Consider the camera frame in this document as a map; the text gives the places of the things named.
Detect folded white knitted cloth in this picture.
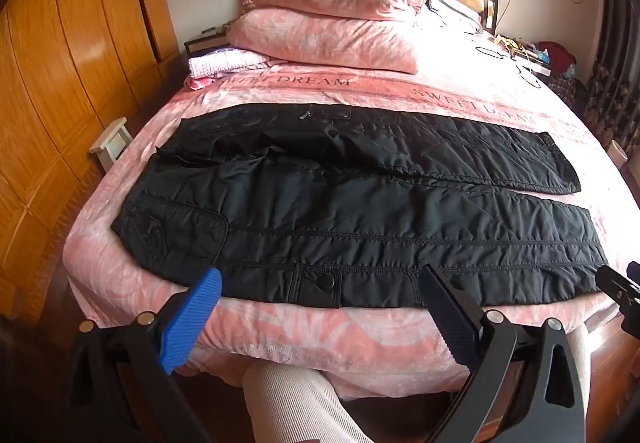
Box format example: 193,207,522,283
187,48,272,80

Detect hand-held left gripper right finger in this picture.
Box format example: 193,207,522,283
417,264,588,443

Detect black cable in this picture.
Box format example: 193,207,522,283
474,44,542,90

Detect dark patterned curtain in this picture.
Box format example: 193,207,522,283
581,0,640,155

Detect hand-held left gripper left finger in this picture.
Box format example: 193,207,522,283
67,267,223,443

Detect red cloth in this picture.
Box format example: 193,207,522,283
537,40,577,74

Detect pink printed bed blanket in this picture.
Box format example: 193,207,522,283
62,50,636,399

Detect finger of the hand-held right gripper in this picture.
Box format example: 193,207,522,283
595,261,640,324

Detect small white stool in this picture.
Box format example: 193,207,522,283
89,118,134,174

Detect dark bedside table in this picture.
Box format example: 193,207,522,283
184,24,237,65

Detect person's leg in white trousers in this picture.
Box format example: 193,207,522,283
242,362,362,443

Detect wooden wardrobe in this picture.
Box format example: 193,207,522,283
0,0,182,309

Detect black quilted pants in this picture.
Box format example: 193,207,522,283
111,104,610,310

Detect black and white cushion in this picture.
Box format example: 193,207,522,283
425,0,487,32

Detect cluttered bedside table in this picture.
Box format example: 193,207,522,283
492,35,553,76

